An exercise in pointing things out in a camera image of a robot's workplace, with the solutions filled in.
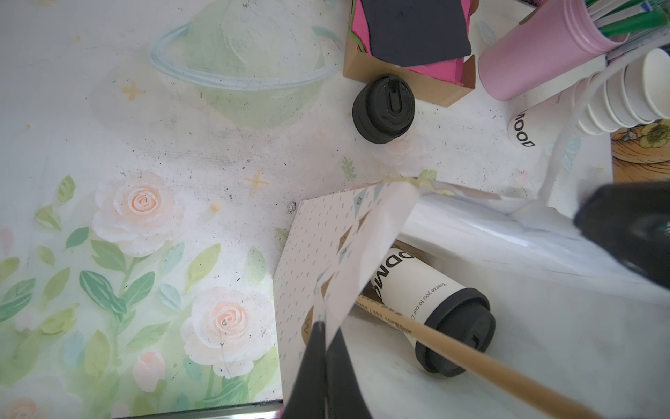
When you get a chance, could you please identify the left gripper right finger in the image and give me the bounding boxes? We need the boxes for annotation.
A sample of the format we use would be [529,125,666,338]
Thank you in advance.
[326,330,373,419]

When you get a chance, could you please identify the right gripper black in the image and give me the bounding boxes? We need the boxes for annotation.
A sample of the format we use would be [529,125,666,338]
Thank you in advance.
[573,181,669,289]

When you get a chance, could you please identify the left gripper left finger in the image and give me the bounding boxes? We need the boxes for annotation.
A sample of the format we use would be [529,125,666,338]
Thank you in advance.
[282,321,326,419]

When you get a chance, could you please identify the pastel patterned gift bag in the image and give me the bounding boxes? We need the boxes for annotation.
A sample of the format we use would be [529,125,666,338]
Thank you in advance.
[271,46,670,419]

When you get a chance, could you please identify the white paper coffee cup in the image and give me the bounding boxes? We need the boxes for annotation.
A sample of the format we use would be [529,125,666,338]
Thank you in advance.
[371,248,465,328]

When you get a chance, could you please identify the stack of black lids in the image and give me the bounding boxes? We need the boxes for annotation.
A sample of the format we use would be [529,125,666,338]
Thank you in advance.
[352,73,415,145]

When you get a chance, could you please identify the black cup lid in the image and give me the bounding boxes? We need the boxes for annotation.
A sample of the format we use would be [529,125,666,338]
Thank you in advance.
[415,288,497,377]

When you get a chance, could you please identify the black napkin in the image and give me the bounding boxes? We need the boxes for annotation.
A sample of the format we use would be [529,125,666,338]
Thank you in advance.
[361,0,471,67]

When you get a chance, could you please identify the stack of white paper cups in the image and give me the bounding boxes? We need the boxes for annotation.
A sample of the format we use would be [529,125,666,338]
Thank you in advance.
[508,48,669,148]

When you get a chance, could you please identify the pink straw holder cup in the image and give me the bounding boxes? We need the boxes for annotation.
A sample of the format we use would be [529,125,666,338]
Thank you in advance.
[478,0,627,101]

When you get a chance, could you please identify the white paper straws bundle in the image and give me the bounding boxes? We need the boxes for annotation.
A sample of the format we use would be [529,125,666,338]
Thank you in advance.
[586,0,669,38]

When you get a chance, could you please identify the pink napkins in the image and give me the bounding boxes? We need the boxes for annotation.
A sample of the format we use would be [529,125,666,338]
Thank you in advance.
[348,0,472,86]

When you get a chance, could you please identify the cardboard napkin box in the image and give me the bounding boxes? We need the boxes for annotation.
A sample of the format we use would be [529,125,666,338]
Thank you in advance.
[343,25,476,108]

